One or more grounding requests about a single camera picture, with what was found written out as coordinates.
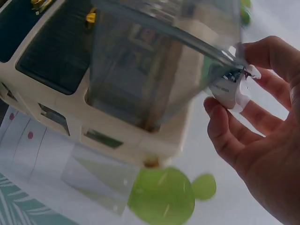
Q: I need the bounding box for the cream compartment organizer box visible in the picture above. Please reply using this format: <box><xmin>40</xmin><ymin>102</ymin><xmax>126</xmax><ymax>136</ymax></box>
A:
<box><xmin>0</xmin><ymin>0</ymin><xmax>181</xmax><ymax>169</ymax></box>

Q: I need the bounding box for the clear plastic bag white label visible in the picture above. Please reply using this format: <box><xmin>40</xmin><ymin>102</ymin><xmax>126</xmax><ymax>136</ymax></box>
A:
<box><xmin>84</xmin><ymin>0</ymin><xmax>250</xmax><ymax>134</ymax></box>

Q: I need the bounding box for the flat clear plastic bag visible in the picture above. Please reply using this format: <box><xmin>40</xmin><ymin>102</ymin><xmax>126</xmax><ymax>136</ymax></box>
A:
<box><xmin>62</xmin><ymin>144</ymin><xmax>140</xmax><ymax>218</ymax></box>

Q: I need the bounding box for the person's right hand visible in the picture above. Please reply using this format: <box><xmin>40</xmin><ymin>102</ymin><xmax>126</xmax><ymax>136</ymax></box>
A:
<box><xmin>203</xmin><ymin>35</ymin><xmax>300</xmax><ymax>225</ymax></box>

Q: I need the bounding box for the small yellow clip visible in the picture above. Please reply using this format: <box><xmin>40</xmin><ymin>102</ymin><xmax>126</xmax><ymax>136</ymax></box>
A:
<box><xmin>84</xmin><ymin>7</ymin><xmax>98</xmax><ymax>30</ymax></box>

